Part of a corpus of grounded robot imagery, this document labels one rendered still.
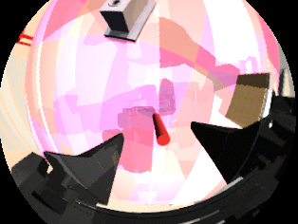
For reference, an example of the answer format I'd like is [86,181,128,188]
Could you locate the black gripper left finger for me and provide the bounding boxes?
[43,132,125,205]

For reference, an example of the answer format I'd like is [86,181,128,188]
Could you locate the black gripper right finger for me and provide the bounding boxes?
[191,115,272,184]

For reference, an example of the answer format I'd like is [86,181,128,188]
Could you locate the red peg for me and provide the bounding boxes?
[153,113,171,146]

